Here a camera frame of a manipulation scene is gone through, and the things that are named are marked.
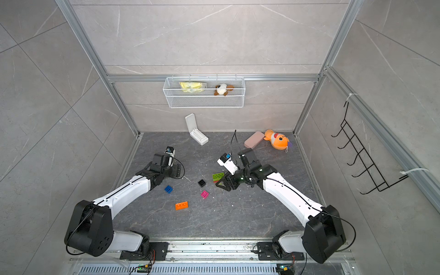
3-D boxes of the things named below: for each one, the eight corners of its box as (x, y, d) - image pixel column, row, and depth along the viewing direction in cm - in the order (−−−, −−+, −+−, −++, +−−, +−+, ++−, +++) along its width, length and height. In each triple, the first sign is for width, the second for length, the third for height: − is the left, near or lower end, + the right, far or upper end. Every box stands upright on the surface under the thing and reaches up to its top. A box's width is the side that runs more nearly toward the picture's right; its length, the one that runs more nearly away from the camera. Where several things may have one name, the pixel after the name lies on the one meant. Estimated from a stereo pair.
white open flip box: (202, 146, 115) (200, 130, 103) (187, 132, 123) (183, 116, 112) (209, 142, 117) (208, 125, 105) (194, 128, 126) (191, 112, 114)
